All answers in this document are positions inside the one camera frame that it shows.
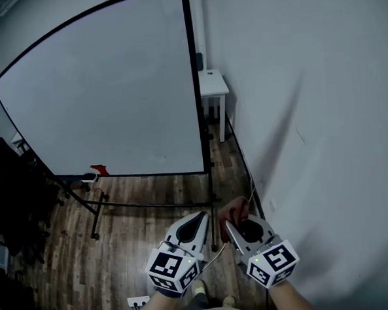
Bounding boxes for dark red cloth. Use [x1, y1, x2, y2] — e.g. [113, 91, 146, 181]
[217, 195, 253, 244]

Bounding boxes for person's left shoe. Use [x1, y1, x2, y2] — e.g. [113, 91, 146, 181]
[191, 279, 207, 297]

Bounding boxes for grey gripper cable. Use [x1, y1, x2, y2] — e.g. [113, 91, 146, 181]
[199, 242, 229, 273]

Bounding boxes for white side table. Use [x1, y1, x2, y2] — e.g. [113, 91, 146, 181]
[198, 67, 233, 144]

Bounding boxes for black office chair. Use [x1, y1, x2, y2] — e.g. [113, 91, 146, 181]
[0, 129, 49, 186]
[0, 165, 70, 267]

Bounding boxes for person's left forearm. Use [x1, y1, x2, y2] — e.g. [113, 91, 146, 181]
[120, 288, 181, 310]

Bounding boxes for black framed whiteboard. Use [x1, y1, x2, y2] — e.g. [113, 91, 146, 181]
[0, 0, 226, 266]

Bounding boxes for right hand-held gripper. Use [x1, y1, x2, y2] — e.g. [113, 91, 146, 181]
[224, 212, 302, 292]

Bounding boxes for person's dark trousers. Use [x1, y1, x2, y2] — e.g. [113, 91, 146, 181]
[176, 292, 224, 310]

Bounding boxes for person's right forearm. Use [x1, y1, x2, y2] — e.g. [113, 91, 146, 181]
[268, 278, 317, 310]

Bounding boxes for white power strip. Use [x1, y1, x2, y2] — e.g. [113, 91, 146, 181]
[127, 295, 152, 309]

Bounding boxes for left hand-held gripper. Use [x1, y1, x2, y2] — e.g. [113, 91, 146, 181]
[141, 211, 214, 297]

